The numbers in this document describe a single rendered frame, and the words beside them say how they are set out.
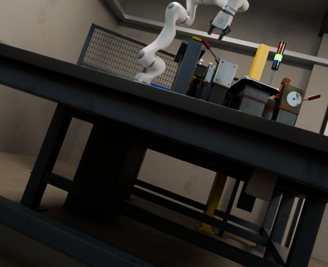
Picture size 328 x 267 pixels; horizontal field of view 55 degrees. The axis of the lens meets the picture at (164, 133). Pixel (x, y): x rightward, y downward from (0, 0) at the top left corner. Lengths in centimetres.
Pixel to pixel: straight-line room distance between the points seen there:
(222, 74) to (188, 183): 308
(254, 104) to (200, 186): 302
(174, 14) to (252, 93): 100
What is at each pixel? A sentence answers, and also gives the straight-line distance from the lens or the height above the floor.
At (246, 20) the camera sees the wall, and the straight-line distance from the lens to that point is 505.
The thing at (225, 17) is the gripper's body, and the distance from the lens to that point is 209.
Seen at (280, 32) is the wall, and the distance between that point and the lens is 498.
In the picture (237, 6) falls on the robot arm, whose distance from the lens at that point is 211.
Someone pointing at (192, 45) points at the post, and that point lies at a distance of 165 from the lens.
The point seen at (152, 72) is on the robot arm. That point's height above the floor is 109.
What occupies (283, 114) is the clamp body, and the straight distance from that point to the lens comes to 162.
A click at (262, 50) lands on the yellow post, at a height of 193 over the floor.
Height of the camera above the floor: 52
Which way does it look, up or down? 5 degrees up
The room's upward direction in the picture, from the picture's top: 19 degrees clockwise
